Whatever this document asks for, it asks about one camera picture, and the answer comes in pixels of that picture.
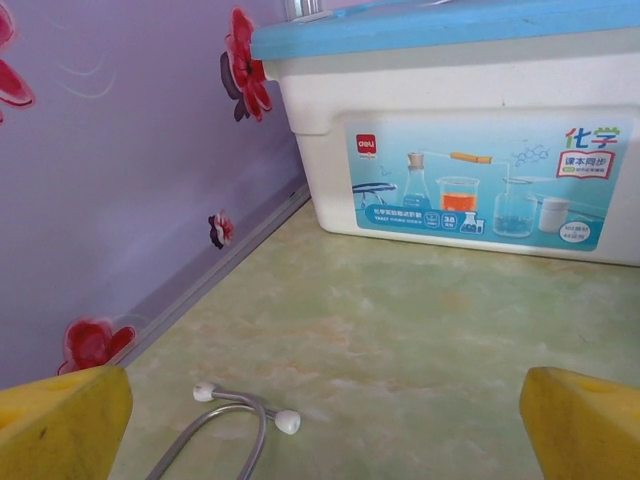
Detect white storage box blue lid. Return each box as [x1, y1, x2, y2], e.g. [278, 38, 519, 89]
[249, 0, 640, 267]

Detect metal stethoscope white ear tips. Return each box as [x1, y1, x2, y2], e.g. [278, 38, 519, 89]
[144, 381, 302, 480]

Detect aluminum frame post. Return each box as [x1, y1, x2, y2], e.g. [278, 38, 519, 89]
[284, 0, 322, 20]

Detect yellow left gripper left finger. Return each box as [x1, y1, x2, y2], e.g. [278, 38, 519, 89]
[0, 364, 135, 480]

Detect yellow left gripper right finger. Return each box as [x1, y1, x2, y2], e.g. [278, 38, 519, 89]
[517, 366, 640, 480]

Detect aluminum table edge rail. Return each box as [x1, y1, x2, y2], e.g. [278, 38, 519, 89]
[102, 182, 314, 369]

